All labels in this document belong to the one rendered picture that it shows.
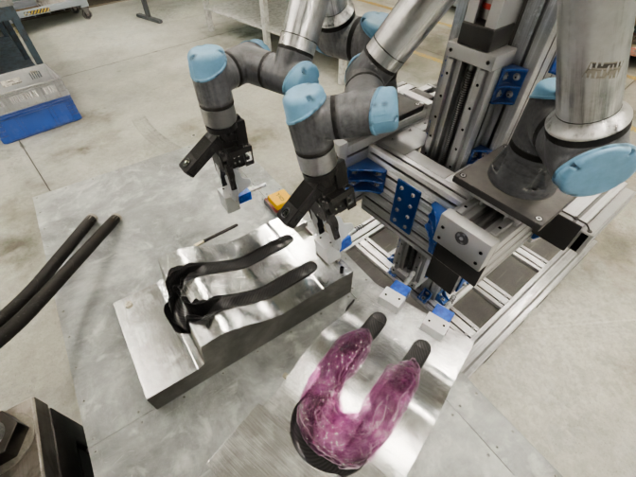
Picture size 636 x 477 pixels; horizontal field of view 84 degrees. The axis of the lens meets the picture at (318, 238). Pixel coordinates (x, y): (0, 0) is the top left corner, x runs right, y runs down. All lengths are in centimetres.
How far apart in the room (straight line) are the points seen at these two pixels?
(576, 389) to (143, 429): 170
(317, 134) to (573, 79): 39
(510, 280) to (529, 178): 105
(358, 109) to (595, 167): 39
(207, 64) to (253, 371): 63
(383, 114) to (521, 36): 51
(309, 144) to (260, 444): 51
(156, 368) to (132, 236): 48
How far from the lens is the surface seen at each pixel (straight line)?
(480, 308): 174
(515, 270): 195
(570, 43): 65
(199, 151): 88
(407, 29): 70
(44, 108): 373
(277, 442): 67
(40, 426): 99
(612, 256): 264
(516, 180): 90
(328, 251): 81
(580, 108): 69
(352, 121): 62
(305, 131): 63
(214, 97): 81
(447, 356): 82
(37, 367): 211
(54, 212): 139
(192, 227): 113
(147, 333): 87
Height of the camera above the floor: 156
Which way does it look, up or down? 48 degrees down
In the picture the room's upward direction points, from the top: straight up
